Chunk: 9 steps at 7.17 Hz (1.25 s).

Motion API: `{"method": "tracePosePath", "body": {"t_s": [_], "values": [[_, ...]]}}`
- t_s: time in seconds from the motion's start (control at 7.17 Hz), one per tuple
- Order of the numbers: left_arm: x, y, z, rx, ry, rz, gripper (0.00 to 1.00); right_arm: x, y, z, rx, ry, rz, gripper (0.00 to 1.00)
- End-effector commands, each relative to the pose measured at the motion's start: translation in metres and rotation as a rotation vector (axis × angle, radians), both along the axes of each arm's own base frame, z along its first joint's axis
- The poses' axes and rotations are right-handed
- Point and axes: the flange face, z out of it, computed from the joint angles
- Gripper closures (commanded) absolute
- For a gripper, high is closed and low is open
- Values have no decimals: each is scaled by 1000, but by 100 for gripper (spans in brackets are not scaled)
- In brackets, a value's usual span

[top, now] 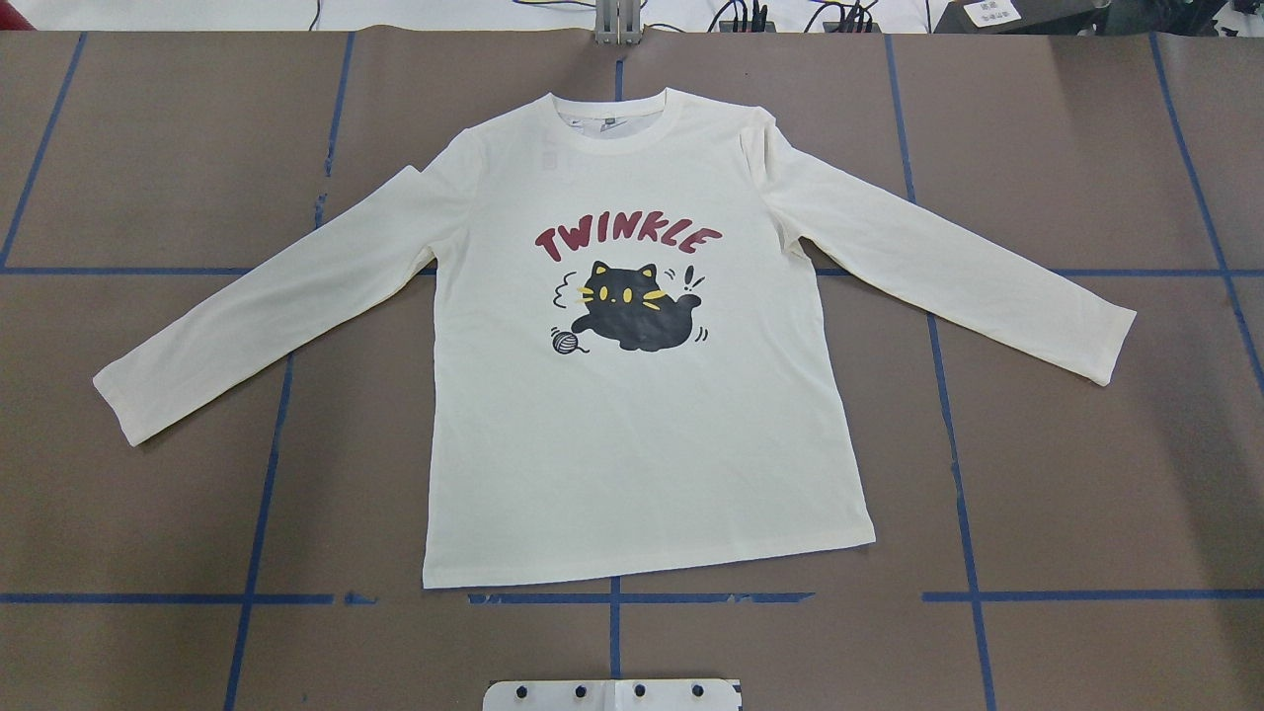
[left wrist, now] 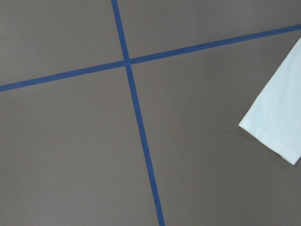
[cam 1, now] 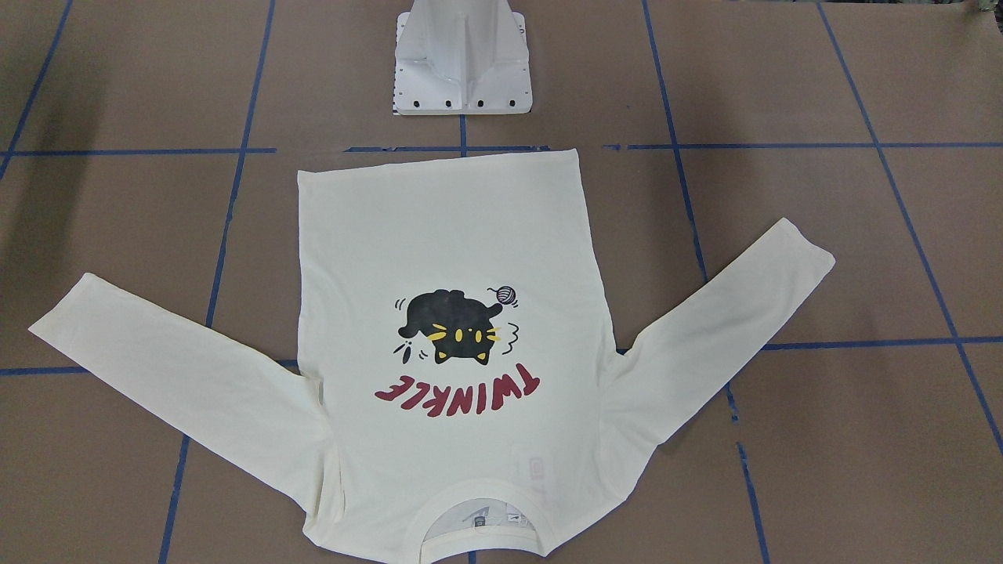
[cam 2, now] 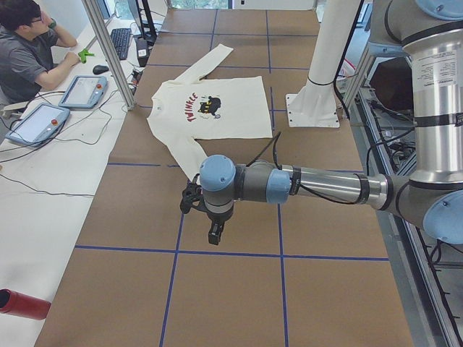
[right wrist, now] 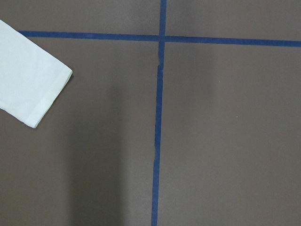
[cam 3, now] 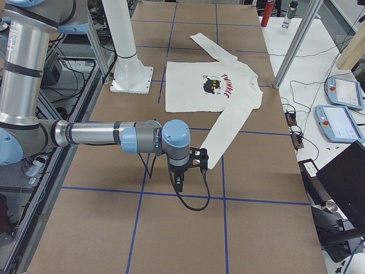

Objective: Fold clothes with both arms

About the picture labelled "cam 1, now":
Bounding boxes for cream long-sleeve cat shirt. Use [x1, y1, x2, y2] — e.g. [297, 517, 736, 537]
[30, 150, 835, 563]

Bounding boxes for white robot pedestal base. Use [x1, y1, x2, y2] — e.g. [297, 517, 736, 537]
[392, 1, 534, 117]

